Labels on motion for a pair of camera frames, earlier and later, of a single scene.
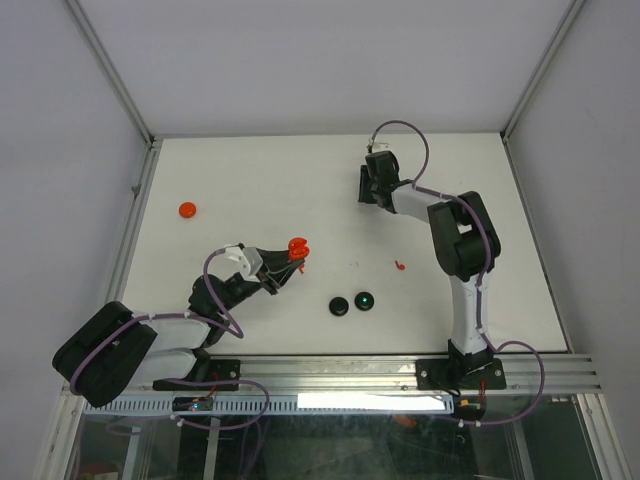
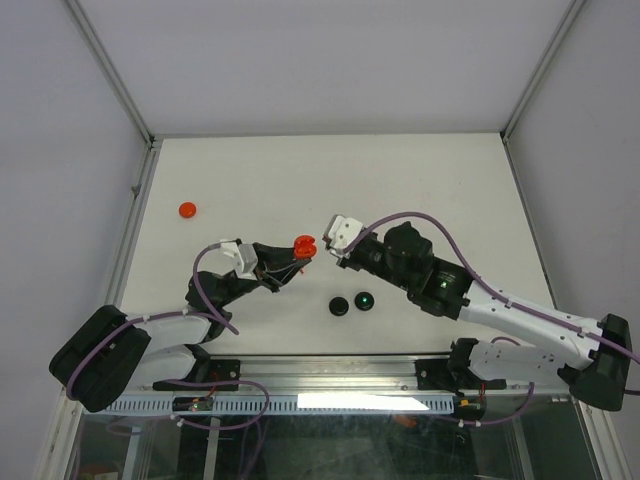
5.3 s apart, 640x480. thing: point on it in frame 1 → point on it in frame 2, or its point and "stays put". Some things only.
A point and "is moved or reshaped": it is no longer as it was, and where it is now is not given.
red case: x=297 y=248 is moved or reshaped
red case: x=187 y=210 stays put
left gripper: x=273 y=258 stays put
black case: x=338 y=306 stays put
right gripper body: x=367 y=186 → x=355 y=259
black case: x=364 y=301 stays put
